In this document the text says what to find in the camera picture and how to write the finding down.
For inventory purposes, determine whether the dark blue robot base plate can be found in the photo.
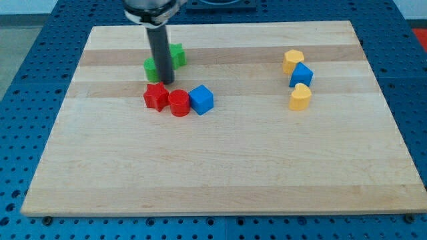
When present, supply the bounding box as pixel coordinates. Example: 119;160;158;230
185;0;257;13

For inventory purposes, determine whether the red cylinder block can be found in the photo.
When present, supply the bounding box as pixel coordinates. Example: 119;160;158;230
168;89;190;117

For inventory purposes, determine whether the yellow hexagon block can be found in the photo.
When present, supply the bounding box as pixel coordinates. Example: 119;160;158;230
282;49;305;75

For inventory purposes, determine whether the blue cube block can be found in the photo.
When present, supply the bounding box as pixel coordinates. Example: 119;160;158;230
189;85;214;115

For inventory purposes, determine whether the red star block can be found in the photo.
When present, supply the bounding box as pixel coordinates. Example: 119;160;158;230
143;82;169;112

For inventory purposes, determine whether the light wooden board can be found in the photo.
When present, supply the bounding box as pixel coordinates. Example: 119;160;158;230
21;21;426;217

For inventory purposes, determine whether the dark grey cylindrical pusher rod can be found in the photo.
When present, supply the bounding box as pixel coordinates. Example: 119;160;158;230
146;25;175;85

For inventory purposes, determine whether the green star block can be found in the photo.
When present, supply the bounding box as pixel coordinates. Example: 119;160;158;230
169;43;187;70

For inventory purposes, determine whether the green circle block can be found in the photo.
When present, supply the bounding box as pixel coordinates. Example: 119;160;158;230
143;57;159;83

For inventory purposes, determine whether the yellow heart block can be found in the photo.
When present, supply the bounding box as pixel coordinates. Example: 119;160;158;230
288;83;312;111

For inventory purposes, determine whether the blue triangle block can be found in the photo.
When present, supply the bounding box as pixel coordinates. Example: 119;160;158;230
289;62;314;87

